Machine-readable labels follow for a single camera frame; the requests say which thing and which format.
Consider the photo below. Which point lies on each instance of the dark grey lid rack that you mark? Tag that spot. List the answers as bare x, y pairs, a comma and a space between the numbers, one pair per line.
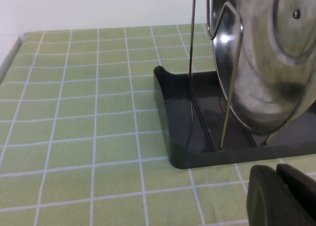
177, 112

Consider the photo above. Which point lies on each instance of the green checkered tablecloth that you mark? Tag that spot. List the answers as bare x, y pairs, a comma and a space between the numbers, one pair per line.
74, 112

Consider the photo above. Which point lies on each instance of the stainless steel pot lid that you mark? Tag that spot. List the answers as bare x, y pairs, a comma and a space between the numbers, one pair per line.
259, 75

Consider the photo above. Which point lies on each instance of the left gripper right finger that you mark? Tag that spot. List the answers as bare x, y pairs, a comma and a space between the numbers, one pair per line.
301, 196

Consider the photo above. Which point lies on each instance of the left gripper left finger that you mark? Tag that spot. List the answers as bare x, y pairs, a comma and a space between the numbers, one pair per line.
264, 201

